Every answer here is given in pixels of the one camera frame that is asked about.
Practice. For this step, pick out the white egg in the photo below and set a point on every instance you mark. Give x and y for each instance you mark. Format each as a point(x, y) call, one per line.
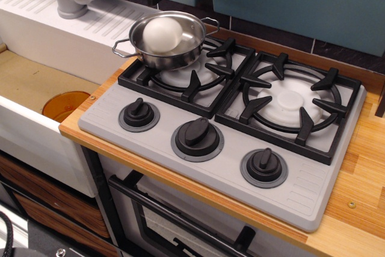
point(162, 34)

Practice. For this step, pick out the stainless steel pot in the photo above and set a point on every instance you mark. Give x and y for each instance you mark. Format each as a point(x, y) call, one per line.
point(186, 53)

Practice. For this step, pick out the black left stove knob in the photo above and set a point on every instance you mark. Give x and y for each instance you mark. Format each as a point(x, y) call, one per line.
point(139, 116)

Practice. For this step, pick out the black stove knob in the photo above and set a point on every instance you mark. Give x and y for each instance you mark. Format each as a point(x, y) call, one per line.
point(139, 116)
point(197, 141)
point(264, 168)

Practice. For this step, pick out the black middle stove knob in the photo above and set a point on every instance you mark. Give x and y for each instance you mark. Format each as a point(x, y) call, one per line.
point(197, 141)

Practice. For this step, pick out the black right stove knob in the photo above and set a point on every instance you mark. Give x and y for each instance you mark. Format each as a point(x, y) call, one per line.
point(264, 168)

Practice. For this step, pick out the grey toy stove top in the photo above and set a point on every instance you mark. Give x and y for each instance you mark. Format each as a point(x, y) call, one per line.
point(299, 201)

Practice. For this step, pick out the white sink unit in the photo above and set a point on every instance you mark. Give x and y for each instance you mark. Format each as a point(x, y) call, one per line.
point(43, 55)

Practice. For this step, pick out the black left burner grate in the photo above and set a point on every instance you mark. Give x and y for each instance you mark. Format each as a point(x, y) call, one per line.
point(199, 88)

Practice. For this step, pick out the black burner grate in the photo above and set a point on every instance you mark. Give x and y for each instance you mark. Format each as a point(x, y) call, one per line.
point(297, 107)
point(199, 88)

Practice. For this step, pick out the black right burner grate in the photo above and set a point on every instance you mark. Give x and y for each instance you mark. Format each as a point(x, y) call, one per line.
point(297, 107)

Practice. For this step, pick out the upper wooden drawer front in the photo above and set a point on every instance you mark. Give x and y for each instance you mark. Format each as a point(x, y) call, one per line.
point(74, 205)

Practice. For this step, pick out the wooden drawer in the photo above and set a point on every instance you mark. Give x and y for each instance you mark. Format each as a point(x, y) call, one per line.
point(74, 234)
point(74, 205)

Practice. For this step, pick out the oven door with window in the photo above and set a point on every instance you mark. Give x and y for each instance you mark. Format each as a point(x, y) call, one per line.
point(167, 239)

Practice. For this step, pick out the lower wooden drawer front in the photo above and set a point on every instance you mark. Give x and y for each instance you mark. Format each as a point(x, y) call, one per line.
point(74, 234)

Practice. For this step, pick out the brass screw in countertop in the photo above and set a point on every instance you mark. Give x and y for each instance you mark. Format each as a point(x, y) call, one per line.
point(352, 205)

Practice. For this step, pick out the right teal wall cabinet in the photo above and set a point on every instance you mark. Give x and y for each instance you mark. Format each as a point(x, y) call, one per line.
point(354, 24)

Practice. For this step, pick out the black oven door handle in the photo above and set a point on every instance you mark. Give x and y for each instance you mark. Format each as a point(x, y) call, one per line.
point(128, 188)

